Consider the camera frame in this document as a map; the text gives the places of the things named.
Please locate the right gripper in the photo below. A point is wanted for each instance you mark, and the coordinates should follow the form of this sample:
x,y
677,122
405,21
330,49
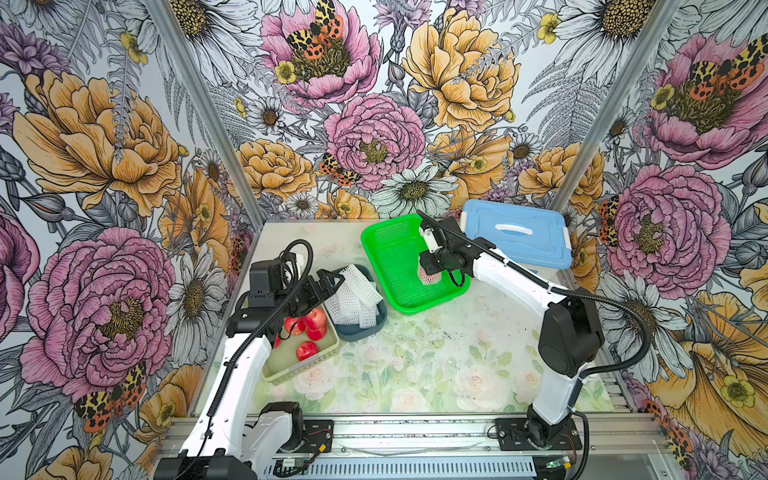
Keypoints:
x,y
426,262

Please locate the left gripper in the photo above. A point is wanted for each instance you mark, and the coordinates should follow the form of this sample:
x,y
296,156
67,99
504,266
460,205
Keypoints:
x,y
315,296

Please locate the foam net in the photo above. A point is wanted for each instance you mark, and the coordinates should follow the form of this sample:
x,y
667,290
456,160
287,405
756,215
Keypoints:
x,y
346,308
363,288

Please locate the netted apple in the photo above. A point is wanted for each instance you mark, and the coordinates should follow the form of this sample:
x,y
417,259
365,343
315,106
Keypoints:
x,y
428,279

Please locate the bare red apple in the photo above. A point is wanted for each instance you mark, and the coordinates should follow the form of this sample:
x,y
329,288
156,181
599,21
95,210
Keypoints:
x,y
306,350
315,320
316,334
294,326

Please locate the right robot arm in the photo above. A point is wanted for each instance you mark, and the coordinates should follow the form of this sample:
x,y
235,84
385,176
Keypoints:
x,y
571,334

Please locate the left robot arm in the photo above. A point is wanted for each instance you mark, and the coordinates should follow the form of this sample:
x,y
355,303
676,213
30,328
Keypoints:
x,y
221,445

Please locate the dark teal plastic tub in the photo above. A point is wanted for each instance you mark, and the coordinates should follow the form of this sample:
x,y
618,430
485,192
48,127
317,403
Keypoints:
x,y
351,333

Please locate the bright green plastic basket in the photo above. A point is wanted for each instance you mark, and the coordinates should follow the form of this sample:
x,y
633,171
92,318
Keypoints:
x,y
393,248

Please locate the blue lidded storage box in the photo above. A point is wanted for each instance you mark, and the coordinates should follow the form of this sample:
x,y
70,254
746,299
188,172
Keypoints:
x,y
534,237

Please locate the pale green perforated basket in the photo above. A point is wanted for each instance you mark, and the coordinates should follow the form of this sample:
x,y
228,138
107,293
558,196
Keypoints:
x,y
299,343

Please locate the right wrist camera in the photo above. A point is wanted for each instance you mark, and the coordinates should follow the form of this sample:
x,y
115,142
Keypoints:
x,y
427,233

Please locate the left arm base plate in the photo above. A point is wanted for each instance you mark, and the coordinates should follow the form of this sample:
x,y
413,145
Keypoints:
x,y
318,435

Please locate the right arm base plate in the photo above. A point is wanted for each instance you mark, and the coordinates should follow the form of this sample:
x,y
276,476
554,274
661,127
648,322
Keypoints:
x,y
519,434

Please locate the aluminium front rail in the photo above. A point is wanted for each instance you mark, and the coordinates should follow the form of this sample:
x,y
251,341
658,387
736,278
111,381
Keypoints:
x,y
614,446

